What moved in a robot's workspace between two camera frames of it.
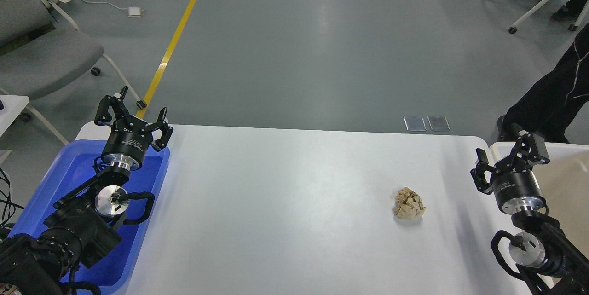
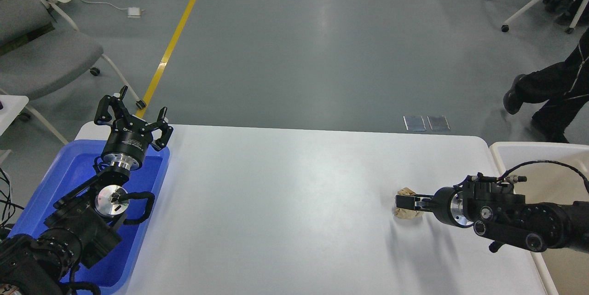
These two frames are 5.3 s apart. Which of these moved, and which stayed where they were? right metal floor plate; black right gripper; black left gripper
Moved: black right gripper
Stayed: right metal floor plate; black left gripper
